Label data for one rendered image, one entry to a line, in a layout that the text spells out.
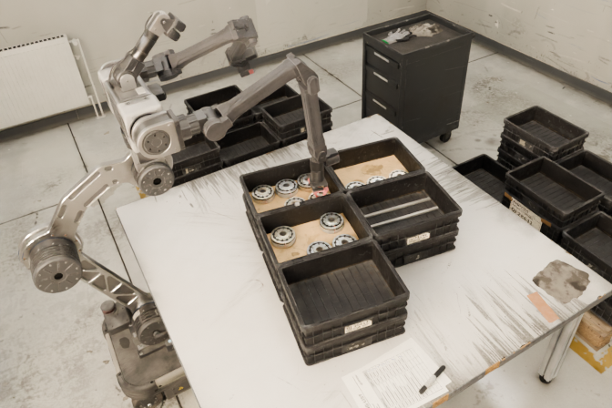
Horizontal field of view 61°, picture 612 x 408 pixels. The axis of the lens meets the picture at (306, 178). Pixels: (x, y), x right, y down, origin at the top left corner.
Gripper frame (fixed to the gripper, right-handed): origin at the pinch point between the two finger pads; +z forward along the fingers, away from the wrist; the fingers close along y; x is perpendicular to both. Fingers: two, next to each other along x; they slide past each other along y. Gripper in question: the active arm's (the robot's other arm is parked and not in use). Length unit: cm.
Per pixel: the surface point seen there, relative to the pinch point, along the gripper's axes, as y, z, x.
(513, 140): 61, 35, -141
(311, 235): -17.7, 6.2, 7.9
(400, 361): -75, 22, -9
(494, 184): 50, 58, -126
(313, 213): -9.3, 1.7, 4.7
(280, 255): -25.0, 6.7, 22.9
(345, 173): 18.4, 4.2, -18.5
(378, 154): 24.5, 1.0, -37.4
